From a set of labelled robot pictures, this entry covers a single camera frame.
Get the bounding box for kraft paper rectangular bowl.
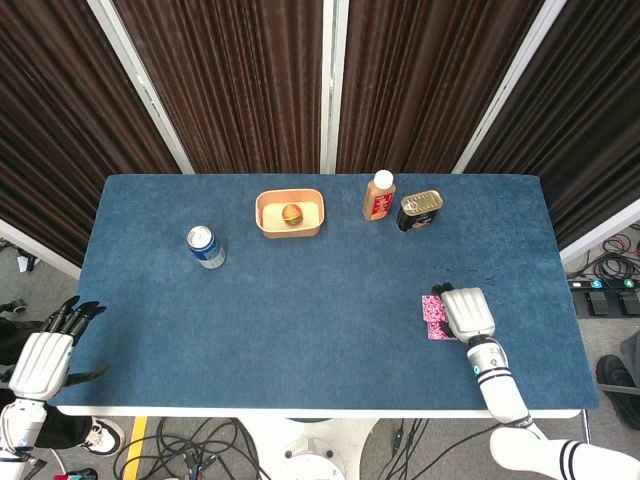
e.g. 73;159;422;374
254;188;326;240

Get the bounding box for blue white beverage can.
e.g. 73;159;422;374
186;225;227;271

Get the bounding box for brown juice bottle white cap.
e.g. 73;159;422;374
362;169;397;222

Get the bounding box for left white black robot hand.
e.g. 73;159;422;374
8;295;110;401

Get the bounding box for white table frame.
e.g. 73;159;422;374
56;404;585;421

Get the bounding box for black foot pedal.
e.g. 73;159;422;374
582;289;617;318
617;288;640;316

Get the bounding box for black luncheon meat tin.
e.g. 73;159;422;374
396;188;445;234

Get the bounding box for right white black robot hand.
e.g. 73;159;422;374
431;282;497;345

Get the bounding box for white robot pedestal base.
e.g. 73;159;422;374
234;417;381;480

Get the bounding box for brown curtain panel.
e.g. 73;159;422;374
0;0;181;266
112;0;326;175
335;0;544;175
464;0;640;251

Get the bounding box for white partition base rail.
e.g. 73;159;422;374
558;219;640;265
0;218;82;280

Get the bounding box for black floor cable bundle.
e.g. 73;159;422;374
113;417;284;480
567;234;640;282
374;417;499;480

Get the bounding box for white black sneaker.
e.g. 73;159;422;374
82;417;126;459

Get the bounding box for blue fabric table mat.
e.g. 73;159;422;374
51;173;601;412

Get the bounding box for white partition post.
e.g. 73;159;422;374
451;0;573;175
85;0;195;175
319;0;350;175

